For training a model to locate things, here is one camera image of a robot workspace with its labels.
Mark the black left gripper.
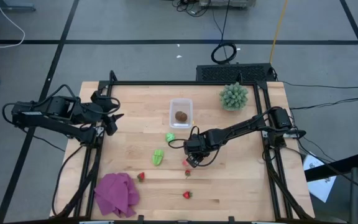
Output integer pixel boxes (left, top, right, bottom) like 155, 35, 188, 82
91, 90, 125, 136

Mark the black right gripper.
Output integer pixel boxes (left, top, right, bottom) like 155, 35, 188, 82
187, 131, 218, 169

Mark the long green toy pepper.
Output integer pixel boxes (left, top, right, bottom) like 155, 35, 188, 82
152, 149, 165, 167

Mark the brown toy kiwi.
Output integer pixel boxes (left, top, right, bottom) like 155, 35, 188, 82
174, 111, 188, 123

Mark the clear plastic tupperware container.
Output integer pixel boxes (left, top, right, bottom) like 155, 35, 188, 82
168, 98, 194, 129

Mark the green succulent in white pot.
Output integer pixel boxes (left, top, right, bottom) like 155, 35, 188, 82
219, 82, 249, 112

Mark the purple cloth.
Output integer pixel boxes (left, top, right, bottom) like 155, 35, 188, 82
93, 172, 140, 218

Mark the black computer case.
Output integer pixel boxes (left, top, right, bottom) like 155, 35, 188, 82
195, 63, 277, 83

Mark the small black hub device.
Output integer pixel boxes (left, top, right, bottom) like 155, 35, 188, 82
283, 128, 307, 139

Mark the white paper sheet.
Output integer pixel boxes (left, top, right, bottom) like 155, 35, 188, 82
302, 151, 337, 203

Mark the black bar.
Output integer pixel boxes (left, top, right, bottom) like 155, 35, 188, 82
305, 151, 358, 183

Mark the grey furniture base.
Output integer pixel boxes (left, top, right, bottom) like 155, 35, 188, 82
0, 0, 37, 14

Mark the grey box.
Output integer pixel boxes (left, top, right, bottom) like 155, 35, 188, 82
198, 0, 257, 9

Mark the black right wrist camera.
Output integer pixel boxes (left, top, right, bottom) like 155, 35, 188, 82
183, 138, 199, 154

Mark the black metal table frame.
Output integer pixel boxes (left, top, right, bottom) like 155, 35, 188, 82
50, 70, 315, 223

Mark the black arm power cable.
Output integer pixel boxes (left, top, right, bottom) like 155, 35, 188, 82
51, 144, 85, 217

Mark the black cable with coil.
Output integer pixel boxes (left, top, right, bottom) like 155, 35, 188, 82
210, 0, 238, 65

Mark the white cable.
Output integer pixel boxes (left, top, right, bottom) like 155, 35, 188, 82
0, 0, 26, 49

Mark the black cable bundle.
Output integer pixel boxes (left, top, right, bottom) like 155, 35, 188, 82
170, 0, 213, 18

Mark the thin black floor cable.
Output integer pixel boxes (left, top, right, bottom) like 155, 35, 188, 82
277, 79, 358, 90
289, 96, 358, 111

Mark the yellow cable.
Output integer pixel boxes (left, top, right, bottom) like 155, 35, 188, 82
268, 0, 290, 65

